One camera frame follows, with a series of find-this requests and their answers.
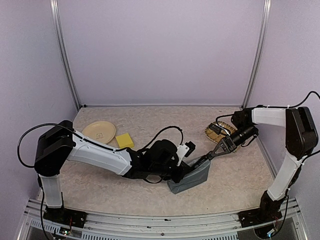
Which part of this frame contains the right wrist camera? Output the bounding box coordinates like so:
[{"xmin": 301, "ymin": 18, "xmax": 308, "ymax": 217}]
[{"xmin": 208, "ymin": 122, "xmax": 230, "ymax": 136}]

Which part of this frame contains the right aluminium frame post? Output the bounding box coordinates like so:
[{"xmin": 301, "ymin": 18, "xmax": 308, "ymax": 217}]
[{"xmin": 241, "ymin": 0, "xmax": 272, "ymax": 109}]

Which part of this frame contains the aluminium front rail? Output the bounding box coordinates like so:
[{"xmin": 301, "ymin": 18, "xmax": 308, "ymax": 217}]
[{"xmin": 14, "ymin": 199, "xmax": 308, "ymax": 240}]

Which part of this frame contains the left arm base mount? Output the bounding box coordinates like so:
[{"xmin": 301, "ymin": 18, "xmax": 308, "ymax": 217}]
[{"xmin": 43, "ymin": 206, "xmax": 87, "ymax": 229}]

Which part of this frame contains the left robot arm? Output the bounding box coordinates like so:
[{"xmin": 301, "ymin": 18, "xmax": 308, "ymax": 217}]
[{"xmin": 23, "ymin": 120, "xmax": 196, "ymax": 223}]

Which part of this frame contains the yellow sponge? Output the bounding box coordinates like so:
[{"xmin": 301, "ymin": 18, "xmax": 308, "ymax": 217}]
[{"xmin": 115, "ymin": 133, "xmax": 134, "ymax": 149}]

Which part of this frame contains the beige round plate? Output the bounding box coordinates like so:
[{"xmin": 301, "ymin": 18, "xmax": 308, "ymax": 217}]
[{"xmin": 82, "ymin": 121, "xmax": 117, "ymax": 144}]

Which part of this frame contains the left aluminium frame post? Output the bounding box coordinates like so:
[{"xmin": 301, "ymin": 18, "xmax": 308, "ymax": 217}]
[{"xmin": 50, "ymin": 0, "xmax": 82, "ymax": 111}]

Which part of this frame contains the aluminium frame post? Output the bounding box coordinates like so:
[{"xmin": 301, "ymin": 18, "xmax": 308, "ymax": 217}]
[
  {"xmin": 241, "ymin": 0, "xmax": 272, "ymax": 109},
  {"xmin": 50, "ymin": 0, "xmax": 82, "ymax": 111}
]

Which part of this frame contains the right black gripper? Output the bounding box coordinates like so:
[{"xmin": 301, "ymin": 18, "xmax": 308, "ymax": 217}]
[{"xmin": 212, "ymin": 125, "xmax": 257, "ymax": 156}]

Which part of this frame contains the grey zip pouch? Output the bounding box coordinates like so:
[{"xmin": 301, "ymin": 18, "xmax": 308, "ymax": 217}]
[{"xmin": 167, "ymin": 157, "xmax": 211, "ymax": 194}]

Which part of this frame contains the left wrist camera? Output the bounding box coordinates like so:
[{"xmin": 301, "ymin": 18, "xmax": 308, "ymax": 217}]
[{"xmin": 176, "ymin": 141, "xmax": 196, "ymax": 167}]

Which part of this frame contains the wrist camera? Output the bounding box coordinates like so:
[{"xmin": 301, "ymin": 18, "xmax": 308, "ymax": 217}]
[
  {"xmin": 208, "ymin": 122, "xmax": 230, "ymax": 136},
  {"xmin": 176, "ymin": 141, "xmax": 196, "ymax": 167}
]

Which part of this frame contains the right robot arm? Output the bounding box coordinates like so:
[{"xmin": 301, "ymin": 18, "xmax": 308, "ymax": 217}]
[{"xmin": 198, "ymin": 90, "xmax": 320, "ymax": 202}]

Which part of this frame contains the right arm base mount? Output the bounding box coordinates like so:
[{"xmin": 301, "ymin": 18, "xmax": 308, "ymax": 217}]
[{"xmin": 237, "ymin": 191, "xmax": 285, "ymax": 228}]

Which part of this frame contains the woven bamboo tray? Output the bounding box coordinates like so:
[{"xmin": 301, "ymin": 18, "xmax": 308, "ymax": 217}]
[{"xmin": 204, "ymin": 121, "xmax": 236, "ymax": 144}]

